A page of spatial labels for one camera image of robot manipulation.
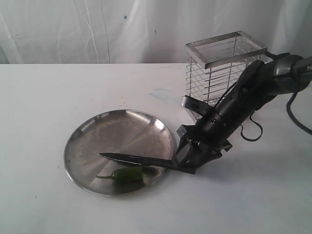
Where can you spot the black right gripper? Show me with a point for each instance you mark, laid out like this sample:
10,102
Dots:
249,94

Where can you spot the black handled knife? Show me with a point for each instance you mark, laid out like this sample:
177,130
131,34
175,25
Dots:
149,161

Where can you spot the green jalapeno pepper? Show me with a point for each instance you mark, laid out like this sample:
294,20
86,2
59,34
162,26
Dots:
124,175

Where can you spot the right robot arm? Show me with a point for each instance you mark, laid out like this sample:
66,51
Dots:
291,74

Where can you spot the round stainless steel plate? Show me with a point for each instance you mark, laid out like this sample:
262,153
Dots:
120,131

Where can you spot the white backdrop curtain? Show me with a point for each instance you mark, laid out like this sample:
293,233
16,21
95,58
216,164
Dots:
143,31

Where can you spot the chrome wire utensil holder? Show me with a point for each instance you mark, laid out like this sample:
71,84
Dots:
215,63

